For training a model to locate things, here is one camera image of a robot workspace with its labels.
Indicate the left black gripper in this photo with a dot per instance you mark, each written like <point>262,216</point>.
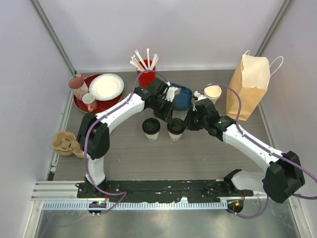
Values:
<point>167,115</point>

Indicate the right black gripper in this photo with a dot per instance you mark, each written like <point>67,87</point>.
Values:
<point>187,121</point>

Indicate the black lid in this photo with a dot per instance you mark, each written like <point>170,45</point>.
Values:
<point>175,129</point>
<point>151,126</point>

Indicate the white paper cup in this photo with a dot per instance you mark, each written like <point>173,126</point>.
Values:
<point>152,137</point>
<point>174,137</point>

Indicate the stack of paper cups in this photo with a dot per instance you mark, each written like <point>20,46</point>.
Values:
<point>213,92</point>

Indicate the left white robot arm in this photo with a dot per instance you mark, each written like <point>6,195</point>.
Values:
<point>95,130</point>

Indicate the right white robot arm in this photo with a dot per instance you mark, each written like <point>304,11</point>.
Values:
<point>280,176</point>

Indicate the blue leaf-shaped dish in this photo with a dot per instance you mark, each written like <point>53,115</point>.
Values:
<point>183,100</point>

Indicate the red cylindrical straw holder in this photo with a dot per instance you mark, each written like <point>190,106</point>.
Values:
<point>146,79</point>

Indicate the bundle of wrapped straws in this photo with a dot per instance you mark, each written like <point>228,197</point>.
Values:
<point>142,64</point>

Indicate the red round plate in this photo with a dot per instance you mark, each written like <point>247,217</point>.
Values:
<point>101,105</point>

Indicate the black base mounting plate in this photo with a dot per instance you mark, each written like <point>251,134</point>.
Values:
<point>168,191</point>

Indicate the white paper plate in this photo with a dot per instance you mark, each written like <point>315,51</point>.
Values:
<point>106,87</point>

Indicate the brown paper bag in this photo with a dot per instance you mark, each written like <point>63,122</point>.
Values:
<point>251,79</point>

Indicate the pink floral pitcher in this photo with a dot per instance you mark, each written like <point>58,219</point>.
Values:
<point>78,86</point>

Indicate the beige pulp cup carrier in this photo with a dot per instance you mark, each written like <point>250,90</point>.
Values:
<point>65,143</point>

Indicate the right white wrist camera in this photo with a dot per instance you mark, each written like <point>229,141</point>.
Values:
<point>197,96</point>

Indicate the small pink-handled mug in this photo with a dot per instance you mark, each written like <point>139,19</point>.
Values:
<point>90,101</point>

